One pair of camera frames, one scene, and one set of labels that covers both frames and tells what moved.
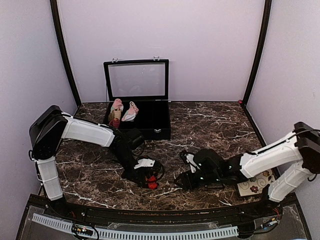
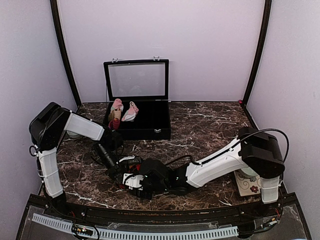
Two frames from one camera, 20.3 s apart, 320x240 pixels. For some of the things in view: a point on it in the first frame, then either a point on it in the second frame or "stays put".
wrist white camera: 190,160 → 133,181
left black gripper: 136,174 → 112,171
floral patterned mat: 255,185 stays put
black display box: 146,83 stays put
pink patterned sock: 130,115 stays put
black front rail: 275,207 stays put
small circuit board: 80,229 stays put
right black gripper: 186,179 → 147,196
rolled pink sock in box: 115,115 stays put
